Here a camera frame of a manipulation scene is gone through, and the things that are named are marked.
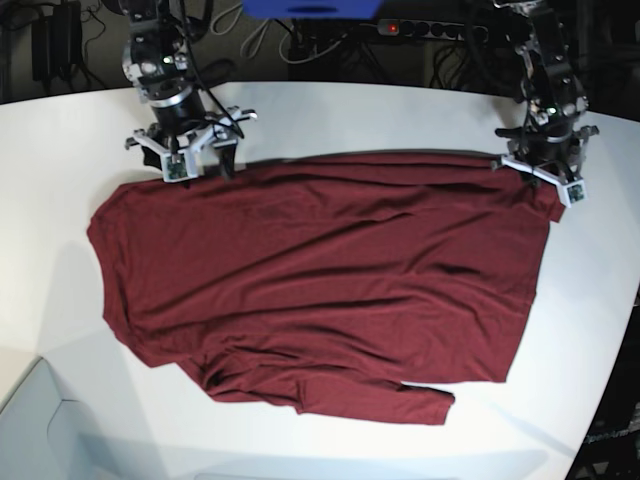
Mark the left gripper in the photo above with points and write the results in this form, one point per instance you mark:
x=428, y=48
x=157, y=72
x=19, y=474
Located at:
x=539, y=157

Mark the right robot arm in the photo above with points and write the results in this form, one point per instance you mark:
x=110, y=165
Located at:
x=159, y=61

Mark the black equipment box left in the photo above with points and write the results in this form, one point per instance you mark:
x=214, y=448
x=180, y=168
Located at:
x=56, y=43

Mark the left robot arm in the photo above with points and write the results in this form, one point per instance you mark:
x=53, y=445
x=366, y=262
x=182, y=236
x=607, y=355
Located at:
x=554, y=96

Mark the black power strip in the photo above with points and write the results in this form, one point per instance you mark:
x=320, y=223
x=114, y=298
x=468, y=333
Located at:
x=435, y=30

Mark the blue box at top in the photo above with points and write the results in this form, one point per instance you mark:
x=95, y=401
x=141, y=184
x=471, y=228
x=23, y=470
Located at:
x=311, y=9

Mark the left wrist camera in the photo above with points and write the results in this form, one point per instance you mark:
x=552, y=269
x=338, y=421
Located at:
x=572, y=193

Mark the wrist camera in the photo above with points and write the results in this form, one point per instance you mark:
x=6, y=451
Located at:
x=179, y=167
x=572, y=193

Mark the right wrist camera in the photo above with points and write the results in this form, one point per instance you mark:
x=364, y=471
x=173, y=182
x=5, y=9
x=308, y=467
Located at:
x=179, y=167

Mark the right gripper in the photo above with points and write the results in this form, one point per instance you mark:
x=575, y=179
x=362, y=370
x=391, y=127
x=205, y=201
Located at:
x=188, y=126

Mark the dark red t-shirt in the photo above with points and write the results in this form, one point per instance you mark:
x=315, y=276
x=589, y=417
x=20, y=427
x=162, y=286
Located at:
x=356, y=286

